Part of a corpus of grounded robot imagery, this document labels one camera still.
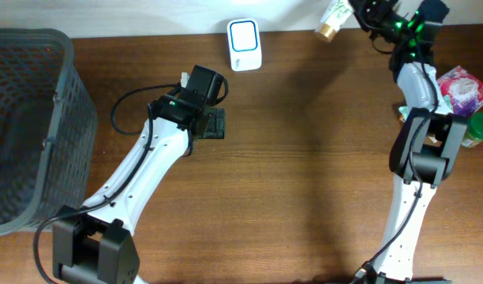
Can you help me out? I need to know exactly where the red purple floral pack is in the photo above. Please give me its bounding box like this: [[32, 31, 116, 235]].
[[437, 65, 483, 117]]

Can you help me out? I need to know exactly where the green lid jar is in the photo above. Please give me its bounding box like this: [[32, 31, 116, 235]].
[[462, 112, 483, 148]]

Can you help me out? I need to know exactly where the white tube gold cap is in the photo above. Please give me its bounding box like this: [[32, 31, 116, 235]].
[[314, 0, 354, 43]]

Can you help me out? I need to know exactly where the grey plastic mesh basket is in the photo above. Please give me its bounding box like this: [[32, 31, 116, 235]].
[[0, 28, 98, 236]]

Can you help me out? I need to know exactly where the teal wet wipes pack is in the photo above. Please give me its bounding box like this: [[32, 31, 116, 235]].
[[398, 95, 453, 122]]

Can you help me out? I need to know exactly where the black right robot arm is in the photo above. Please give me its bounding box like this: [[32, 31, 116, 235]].
[[350, 0, 467, 283]]

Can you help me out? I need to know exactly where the white barcode scanner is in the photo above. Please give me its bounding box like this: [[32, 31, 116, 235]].
[[227, 18, 262, 72]]

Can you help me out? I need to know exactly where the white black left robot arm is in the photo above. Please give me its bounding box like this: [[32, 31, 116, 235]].
[[50, 65, 229, 283]]

